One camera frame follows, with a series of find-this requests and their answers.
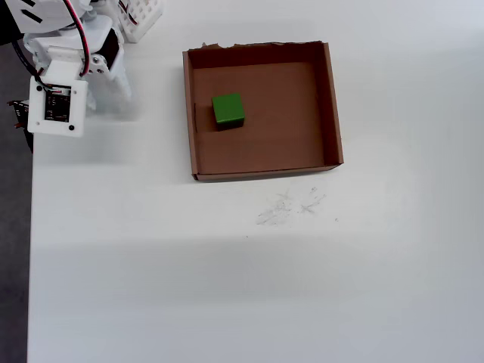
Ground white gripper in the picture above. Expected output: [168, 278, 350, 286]
[21, 16, 135, 115]

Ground green cube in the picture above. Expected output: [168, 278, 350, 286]
[211, 92, 247, 132]

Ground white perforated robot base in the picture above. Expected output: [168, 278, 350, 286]
[112, 0, 168, 44]

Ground brown cardboard box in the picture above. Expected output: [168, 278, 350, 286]
[182, 40, 345, 183]

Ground red white black servo cable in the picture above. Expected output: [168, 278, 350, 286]
[62, 0, 94, 76]

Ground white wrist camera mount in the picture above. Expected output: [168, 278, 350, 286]
[26, 58, 89, 138]

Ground red black base wires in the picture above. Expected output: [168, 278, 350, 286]
[117, 0, 140, 27]

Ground black camera cable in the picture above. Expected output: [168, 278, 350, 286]
[10, 39, 54, 92]

